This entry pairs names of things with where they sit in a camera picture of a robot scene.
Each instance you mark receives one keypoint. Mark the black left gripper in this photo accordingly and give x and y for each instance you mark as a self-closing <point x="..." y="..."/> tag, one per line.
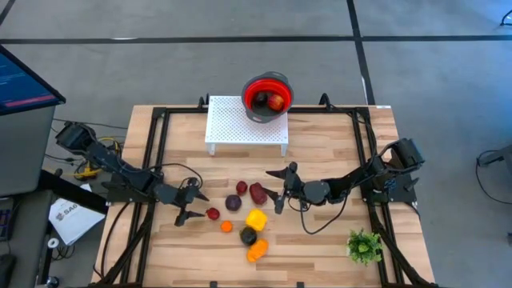
<point x="186" y="196"/>

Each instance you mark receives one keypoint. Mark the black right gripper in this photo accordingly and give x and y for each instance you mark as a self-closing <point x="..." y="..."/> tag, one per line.
<point x="295" y="186"/>

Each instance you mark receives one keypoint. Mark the small red round fruit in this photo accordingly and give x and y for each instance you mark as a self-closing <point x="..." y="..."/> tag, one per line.
<point x="213" y="214"/>

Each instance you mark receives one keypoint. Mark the dark red oblong fruit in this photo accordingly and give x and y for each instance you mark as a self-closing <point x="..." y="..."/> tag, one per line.
<point x="258" y="193"/>

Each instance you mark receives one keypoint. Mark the red strawberry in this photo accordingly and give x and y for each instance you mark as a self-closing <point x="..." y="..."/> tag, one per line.
<point x="241" y="188"/>

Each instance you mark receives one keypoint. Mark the yellow bell pepper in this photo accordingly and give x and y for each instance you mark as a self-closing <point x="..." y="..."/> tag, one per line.
<point x="256" y="220"/>

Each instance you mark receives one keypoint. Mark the small orange tangerine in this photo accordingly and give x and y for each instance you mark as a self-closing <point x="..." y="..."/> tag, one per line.
<point x="226" y="226"/>

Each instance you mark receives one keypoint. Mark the purple plum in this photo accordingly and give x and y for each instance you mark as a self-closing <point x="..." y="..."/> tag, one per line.
<point x="233" y="202"/>

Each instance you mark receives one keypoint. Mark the dark green avocado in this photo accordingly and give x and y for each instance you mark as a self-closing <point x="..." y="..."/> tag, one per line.
<point x="248" y="236"/>

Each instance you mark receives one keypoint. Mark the orange bell pepper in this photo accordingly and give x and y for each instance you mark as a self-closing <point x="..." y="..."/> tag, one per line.
<point x="258" y="250"/>

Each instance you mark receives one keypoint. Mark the red yellow apple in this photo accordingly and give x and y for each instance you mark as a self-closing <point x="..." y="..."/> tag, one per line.
<point x="276" y="102"/>

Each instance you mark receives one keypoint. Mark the black round fruit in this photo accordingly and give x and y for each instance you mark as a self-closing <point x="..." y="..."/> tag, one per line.
<point x="261" y="99"/>

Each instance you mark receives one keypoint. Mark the red collapsible bowl grey rim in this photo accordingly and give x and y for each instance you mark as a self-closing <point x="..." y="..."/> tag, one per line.
<point x="252" y="86"/>

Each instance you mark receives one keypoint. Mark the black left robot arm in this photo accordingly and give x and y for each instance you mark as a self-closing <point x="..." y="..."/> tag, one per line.
<point x="104" y="158"/>

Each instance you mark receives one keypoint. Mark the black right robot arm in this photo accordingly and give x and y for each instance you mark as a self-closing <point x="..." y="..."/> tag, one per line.
<point x="360" y="176"/>

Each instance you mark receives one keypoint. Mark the green artificial plant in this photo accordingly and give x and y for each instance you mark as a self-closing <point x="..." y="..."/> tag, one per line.
<point x="364" y="246"/>

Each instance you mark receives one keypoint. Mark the white paper booklet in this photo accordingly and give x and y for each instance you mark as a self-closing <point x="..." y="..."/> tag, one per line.
<point x="74" y="220"/>

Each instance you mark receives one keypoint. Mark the black desk bar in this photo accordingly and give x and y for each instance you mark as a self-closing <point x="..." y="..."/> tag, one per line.
<point x="64" y="188"/>

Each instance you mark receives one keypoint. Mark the white tape roll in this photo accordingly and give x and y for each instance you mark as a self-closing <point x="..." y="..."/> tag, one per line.
<point x="53" y="242"/>

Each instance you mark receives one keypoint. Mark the blue screen monitor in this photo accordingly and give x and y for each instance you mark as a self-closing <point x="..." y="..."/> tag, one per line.
<point x="20" y="84"/>

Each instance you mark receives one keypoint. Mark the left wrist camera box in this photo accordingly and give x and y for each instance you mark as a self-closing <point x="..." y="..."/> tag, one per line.
<point x="193" y="182"/>

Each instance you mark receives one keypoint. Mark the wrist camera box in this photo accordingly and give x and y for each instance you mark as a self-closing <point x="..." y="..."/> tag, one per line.
<point x="193" y="182"/>
<point x="293" y="166"/>

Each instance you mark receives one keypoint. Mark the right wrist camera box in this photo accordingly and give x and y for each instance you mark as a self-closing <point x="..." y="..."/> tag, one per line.
<point x="293" y="166"/>

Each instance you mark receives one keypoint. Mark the black metal table frame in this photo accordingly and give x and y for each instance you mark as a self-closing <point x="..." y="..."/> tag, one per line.
<point x="158" y="113"/>

